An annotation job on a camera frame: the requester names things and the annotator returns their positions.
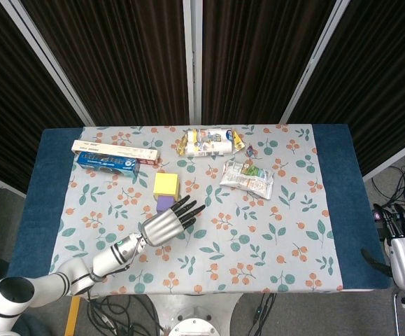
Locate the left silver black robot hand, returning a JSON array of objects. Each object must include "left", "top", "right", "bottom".
[{"left": 141, "top": 195, "right": 206, "bottom": 247}]

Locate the medium purple foam cube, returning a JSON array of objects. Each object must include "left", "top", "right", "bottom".
[{"left": 155, "top": 195, "right": 176, "bottom": 214}]

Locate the large yellow foam cube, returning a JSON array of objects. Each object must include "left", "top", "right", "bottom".
[{"left": 152, "top": 171, "right": 181, "bottom": 202}]

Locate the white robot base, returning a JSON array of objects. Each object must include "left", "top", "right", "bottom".
[{"left": 145, "top": 293, "right": 248, "bottom": 336}]

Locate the black power strip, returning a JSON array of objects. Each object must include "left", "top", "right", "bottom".
[{"left": 372, "top": 204, "right": 405, "bottom": 232}]

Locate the blue biscuit box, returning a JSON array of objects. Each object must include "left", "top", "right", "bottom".
[{"left": 76, "top": 150, "right": 141, "bottom": 179}]

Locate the long white red box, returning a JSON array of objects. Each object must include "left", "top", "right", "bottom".
[{"left": 71, "top": 139, "right": 160, "bottom": 165}]

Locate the white yellow snack bag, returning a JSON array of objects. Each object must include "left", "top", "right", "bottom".
[{"left": 176, "top": 127, "right": 234, "bottom": 158}]

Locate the floral fruit print tablecloth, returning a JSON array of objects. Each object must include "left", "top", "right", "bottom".
[{"left": 50, "top": 124, "right": 345, "bottom": 295}]

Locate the silver crumpled snack bag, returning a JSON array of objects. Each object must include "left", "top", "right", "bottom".
[{"left": 219, "top": 160, "right": 275, "bottom": 200}]

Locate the yellow snack packet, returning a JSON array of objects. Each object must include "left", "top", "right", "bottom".
[{"left": 232, "top": 129, "right": 246, "bottom": 152}]

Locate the yellow floor tape strip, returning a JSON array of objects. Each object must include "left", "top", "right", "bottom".
[{"left": 64, "top": 295, "right": 81, "bottom": 336}]

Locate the dark blue table cover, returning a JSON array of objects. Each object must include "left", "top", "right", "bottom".
[{"left": 8, "top": 124, "right": 392, "bottom": 291}]

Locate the dark ribbed partition panel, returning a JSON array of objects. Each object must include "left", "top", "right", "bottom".
[
  {"left": 191, "top": 0, "right": 346, "bottom": 125},
  {"left": 0, "top": 0, "right": 94, "bottom": 199},
  {"left": 285, "top": 0, "right": 405, "bottom": 181},
  {"left": 9, "top": 0, "right": 194, "bottom": 127}
]

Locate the black wrist cable with plug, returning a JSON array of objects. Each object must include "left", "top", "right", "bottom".
[{"left": 109, "top": 234, "right": 146, "bottom": 278}]

